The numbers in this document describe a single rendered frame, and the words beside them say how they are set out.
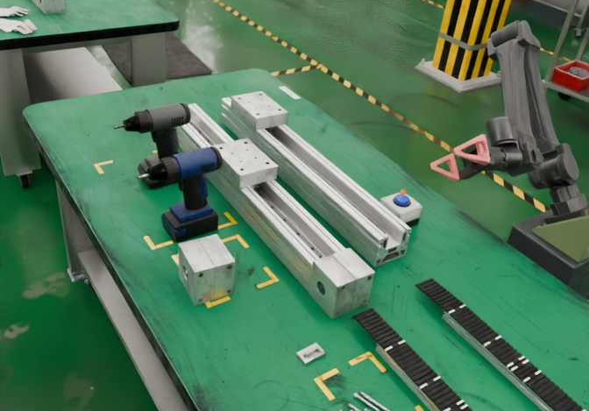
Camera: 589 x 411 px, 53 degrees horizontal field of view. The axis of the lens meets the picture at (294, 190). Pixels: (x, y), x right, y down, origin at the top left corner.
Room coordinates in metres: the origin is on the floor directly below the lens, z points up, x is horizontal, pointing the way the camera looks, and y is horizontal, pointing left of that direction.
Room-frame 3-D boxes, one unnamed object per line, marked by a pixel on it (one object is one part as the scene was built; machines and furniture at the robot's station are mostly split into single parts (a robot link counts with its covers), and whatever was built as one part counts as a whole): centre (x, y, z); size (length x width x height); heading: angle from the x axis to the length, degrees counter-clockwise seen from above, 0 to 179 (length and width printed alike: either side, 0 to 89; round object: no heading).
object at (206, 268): (0.96, 0.16, 0.83); 0.11 x 0.10 x 0.10; 122
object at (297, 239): (1.32, 0.14, 0.82); 0.80 x 0.10 x 0.09; 36
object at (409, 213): (1.28, -0.28, 0.81); 0.10 x 0.08 x 0.06; 126
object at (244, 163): (1.32, 0.14, 0.87); 0.16 x 0.11 x 0.07; 36
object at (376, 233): (1.43, -0.01, 0.82); 0.80 x 0.10 x 0.09; 36
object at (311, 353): (0.79, -0.07, 0.78); 0.05 x 0.03 x 0.01; 130
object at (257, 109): (1.63, 0.14, 0.87); 0.16 x 0.11 x 0.07; 36
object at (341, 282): (0.97, -0.13, 0.83); 0.12 x 0.09 x 0.10; 126
